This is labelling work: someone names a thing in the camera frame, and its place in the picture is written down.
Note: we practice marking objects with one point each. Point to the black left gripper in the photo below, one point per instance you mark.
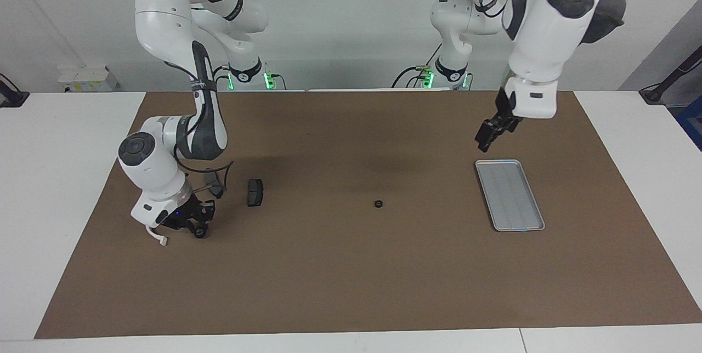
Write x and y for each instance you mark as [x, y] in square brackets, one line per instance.
[500, 123]

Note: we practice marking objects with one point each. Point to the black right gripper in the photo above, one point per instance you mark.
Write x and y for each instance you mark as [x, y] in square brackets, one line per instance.
[192, 213]

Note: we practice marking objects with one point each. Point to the large black bearing gear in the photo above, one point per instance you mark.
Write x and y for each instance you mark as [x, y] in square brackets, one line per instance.
[201, 233]

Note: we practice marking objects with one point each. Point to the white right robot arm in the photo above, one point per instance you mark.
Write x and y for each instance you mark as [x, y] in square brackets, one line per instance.
[159, 13]

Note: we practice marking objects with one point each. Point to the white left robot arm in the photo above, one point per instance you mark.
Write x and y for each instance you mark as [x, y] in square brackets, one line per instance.
[543, 29]

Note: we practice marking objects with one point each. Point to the silver metal tray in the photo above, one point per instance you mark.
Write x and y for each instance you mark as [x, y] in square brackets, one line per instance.
[521, 216]

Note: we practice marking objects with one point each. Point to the dark curved brake pad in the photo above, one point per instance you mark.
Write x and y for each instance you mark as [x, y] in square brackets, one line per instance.
[216, 191]

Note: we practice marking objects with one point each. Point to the dark rectangular brake pad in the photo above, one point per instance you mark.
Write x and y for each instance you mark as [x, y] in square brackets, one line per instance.
[255, 193]

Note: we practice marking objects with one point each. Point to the brown table mat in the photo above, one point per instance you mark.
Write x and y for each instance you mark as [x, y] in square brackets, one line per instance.
[351, 276]

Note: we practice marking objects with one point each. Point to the white cardboard box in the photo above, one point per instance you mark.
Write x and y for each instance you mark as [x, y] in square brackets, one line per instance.
[88, 79]

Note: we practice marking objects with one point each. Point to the black stand with pole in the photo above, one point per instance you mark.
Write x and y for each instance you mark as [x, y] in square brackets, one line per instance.
[661, 89]

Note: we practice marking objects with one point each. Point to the blue crate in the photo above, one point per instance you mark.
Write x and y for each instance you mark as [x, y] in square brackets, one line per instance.
[692, 123]

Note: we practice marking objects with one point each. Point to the black table clamp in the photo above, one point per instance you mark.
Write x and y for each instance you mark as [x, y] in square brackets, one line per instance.
[12, 95]

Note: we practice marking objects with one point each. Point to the white curved plastic bracket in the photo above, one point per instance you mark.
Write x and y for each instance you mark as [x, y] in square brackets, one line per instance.
[163, 242]

